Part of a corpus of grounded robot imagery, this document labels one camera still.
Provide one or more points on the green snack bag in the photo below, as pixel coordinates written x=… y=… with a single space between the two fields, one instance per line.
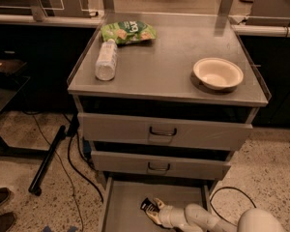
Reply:
x=128 y=32

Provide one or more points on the top grey drawer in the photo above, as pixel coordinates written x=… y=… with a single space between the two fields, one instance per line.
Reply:
x=163 y=132

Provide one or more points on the black table leg bar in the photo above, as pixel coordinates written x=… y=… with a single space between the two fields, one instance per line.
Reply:
x=35 y=187

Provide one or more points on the clear plastic water bottle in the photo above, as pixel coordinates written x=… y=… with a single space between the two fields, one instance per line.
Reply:
x=106 y=63

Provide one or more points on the bottom grey open drawer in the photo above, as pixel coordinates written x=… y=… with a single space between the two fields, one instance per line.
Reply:
x=121 y=211

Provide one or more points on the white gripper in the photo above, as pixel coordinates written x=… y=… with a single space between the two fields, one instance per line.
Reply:
x=168 y=216

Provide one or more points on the middle grey drawer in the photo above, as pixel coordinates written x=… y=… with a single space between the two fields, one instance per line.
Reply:
x=203 y=169

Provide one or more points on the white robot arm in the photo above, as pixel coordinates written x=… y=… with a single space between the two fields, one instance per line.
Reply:
x=194 y=218

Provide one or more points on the black rxbar chocolate bar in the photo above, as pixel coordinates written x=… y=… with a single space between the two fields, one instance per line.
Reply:
x=148 y=205

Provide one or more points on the white paper bowl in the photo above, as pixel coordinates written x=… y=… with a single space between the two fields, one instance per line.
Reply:
x=218 y=74

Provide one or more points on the lower brown shoe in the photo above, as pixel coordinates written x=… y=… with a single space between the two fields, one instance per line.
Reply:
x=7 y=221

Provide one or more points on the grey metal drawer cabinet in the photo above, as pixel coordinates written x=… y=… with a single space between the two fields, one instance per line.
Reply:
x=155 y=79

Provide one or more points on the black side table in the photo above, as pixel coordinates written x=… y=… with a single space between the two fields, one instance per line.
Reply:
x=11 y=78

